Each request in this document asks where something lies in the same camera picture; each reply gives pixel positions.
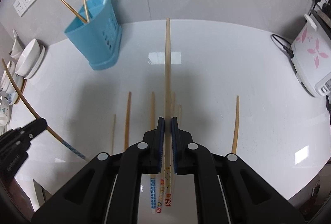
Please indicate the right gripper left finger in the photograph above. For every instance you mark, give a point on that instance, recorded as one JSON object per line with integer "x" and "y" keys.
{"x": 106, "y": 189}

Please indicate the bamboo chopstick cartoon end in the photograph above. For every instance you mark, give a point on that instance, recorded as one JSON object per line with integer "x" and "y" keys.
{"x": 167, "y": 117}

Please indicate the wooden coaster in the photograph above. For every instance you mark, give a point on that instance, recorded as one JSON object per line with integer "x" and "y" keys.
{"x": 22, "y": 90}

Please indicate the bamboo chopstick blue patterned end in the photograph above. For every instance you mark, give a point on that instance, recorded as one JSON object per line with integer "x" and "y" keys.
{"x": 36, "y": 115}

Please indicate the white pink floral rice cooker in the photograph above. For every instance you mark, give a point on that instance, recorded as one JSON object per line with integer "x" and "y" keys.
{"x": 311, "y": 56}

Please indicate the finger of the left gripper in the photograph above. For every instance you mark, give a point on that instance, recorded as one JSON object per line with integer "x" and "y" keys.
{"x": 33, "y": 129}

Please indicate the blue patterned plate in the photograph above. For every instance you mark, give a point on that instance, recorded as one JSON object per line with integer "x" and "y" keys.
{"x": 11, "y": 92}

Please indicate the bamboo chopstick on table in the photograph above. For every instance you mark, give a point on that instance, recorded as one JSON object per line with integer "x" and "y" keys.
{"x": 127, "y": 121}

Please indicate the left white wall socket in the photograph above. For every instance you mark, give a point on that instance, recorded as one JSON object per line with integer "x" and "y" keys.
{"x": 19, "y": 7}

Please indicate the bamboo chopstick blue dotted end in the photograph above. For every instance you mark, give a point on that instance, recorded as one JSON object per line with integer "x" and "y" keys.
{"x": 152, "y": 176}

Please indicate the white bowl with grey rim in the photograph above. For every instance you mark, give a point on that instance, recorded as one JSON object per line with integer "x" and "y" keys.
{"x": 5, "y": 79}

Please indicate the blue plastic utensil holder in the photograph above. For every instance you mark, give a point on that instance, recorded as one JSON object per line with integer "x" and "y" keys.
{"x": 99, "y": 39}

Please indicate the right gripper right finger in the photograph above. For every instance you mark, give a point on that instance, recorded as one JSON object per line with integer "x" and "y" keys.
{"x": 227, "y": 189}

